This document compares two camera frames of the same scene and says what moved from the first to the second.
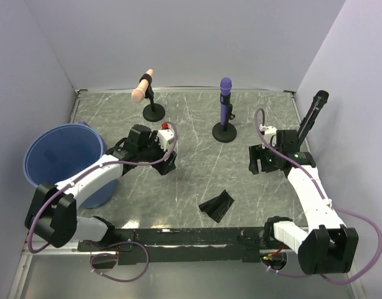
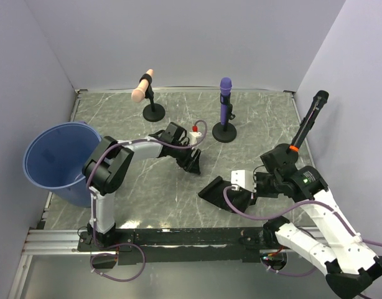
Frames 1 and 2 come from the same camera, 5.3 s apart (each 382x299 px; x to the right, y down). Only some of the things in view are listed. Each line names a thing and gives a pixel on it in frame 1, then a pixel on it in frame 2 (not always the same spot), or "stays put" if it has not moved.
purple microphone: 225,88 stays put
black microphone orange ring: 308,121 stays put
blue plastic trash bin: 61,152 stays put
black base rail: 180,246 stays put
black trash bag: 216,207 to 213,192
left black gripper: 167,166 to 190,164
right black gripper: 256,152 to 259,192
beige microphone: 139,94 stays put
